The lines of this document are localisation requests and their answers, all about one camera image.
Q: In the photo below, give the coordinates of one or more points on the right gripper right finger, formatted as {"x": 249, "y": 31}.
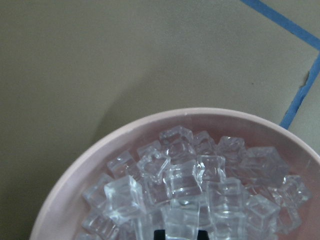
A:
{"x": 202, "y": 235}

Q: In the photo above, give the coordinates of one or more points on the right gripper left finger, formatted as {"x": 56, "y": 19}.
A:
{"x": 159, "y": 234}

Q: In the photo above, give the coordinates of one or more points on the pink bowl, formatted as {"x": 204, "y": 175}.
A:
{"x": 64, "y": 208}

